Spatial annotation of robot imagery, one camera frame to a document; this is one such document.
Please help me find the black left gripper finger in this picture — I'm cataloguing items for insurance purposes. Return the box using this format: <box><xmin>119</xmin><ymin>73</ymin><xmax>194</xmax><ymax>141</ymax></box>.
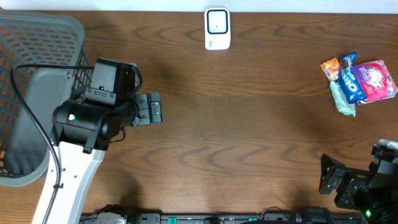
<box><xmin>134</xmin><ymin>94</ymin><xmax>150</xmax><ymax>126</ymax></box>
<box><xmin>149</xmin><ymin>92</ymin><xmax>162</xmax><ymax>124</ymax></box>

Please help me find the teal snack packet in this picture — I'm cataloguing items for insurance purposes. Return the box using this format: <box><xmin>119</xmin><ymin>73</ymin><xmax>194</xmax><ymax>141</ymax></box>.
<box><xmin>330</xmin><ymin>81</ymin><xmax>356</xmax><ymax>117</ymax></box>

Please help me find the blue Oreo cookie pack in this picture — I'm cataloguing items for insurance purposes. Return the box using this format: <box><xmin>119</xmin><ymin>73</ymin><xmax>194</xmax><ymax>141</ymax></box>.
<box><xmin>338</xmin><ymin>52</ymin><xmax>367</xmax><ymax>104</ymax></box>

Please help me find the red purple snack pack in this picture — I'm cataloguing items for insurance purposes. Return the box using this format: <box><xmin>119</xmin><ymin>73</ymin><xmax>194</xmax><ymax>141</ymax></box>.
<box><xmin>352</xmin><ymin>60</ymin><xmax>397</xmax><ymax>105</ymax></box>

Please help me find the orange small snack box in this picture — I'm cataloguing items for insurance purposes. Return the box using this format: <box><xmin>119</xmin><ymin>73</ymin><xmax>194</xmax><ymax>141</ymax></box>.
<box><xmin>320</xmin><ymin>58</ymin><xmax>340</xmax><ymax>82</ymax></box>

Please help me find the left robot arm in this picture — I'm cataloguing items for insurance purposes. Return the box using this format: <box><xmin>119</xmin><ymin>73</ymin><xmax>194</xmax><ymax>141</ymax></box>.
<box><xmin>32</xmin><ymin>141</ymin><xmax>105</xmax><ymax>223</ymax></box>

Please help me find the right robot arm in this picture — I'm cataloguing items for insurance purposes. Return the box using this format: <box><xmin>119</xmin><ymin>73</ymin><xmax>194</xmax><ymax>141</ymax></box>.
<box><xmin>318</xmin><ymin>144</ymin><xmax>397</xmax><ymax>223</ymax></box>

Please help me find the grey plastic shopping basket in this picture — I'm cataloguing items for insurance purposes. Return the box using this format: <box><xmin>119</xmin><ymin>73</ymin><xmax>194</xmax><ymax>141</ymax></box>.
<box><xmin>1</xmin><ymin>11</ymin><xmax>93</xmax><ymax>187</ymax></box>

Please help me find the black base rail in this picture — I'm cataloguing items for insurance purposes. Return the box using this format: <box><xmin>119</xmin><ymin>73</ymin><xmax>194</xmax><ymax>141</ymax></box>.
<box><xmin>78</xmin><ymin>205</ymin><xmax>367</xmax><ymax>224</ymax></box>

